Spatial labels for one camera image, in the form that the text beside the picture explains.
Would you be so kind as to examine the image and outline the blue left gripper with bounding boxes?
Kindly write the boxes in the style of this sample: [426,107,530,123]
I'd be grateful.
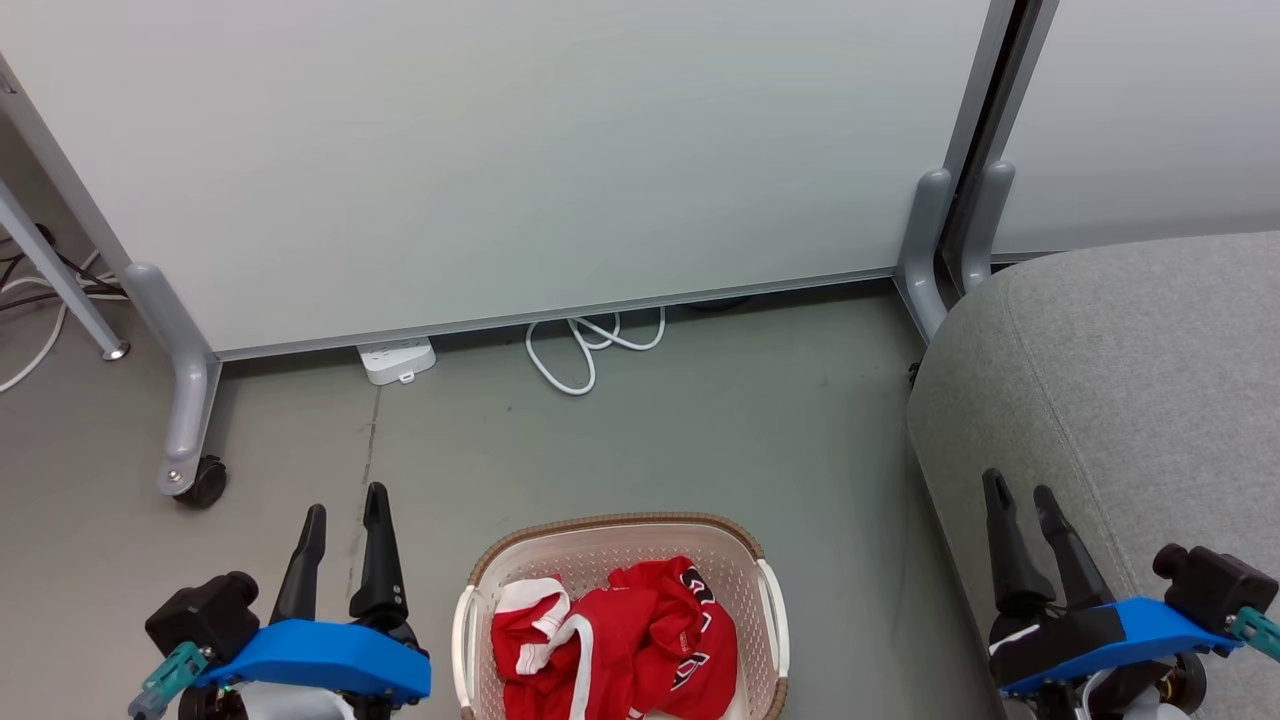
[180,482,432,720]

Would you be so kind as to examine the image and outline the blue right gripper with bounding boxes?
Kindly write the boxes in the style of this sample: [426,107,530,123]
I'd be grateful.
[982,467,1241,720]

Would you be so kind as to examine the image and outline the red garment with white trim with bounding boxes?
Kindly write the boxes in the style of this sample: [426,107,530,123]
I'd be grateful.
[489,575,601,720]

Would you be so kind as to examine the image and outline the red jersey with black lettering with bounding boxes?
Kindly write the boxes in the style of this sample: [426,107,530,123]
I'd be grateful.
[570,556,740,720]

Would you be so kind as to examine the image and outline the grey fabric sofa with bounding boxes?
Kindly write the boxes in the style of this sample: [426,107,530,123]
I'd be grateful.
[907,232,1280,720]

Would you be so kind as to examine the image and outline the white power strip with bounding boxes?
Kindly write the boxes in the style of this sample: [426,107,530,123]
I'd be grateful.
[357,338,438,387]

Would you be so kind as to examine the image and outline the grey partition leg with caster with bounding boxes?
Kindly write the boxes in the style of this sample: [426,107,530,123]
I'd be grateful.
[124,262,229,510]

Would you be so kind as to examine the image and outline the cream plastic laundry basket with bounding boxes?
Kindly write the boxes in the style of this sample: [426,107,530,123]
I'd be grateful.
[452,513,791,720]

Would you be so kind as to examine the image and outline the grey metal table leg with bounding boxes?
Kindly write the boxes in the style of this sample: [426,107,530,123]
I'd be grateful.
[0,178,132,362]

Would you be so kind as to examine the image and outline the large white partition panel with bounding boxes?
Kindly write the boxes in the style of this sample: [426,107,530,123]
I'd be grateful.
[0,0,1019,362]

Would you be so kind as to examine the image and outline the narrow white partition panel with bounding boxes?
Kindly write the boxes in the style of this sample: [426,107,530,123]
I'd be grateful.
[993,0,1280,257]

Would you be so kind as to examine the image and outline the looped white power cable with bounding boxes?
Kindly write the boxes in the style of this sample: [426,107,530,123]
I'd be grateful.
[525,308,668,397]

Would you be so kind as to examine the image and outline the white floor cable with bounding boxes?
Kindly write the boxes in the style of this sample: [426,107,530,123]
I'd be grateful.
[0,249,132,396]

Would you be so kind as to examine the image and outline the black floor cables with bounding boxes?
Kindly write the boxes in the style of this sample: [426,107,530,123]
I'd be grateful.
[0,223,128,313]

